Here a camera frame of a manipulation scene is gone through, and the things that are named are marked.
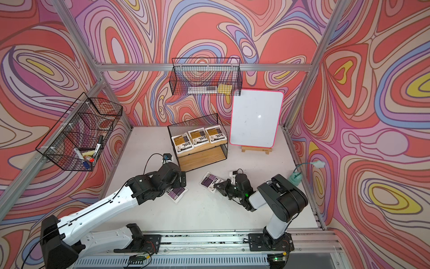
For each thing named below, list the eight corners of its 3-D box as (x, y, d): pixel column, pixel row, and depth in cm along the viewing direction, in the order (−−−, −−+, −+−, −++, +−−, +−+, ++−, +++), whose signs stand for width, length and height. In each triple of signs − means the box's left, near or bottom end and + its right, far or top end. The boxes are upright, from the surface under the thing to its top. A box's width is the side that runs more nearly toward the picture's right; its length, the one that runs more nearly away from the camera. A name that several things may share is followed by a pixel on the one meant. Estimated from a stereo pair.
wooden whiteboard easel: (240, 152, 107) (241, 148, 104) (241, 148, 109) (241, 144, 106) (270, 154, 105) (272, 151, 102) (270, 150, 107) (272, 147, 105)
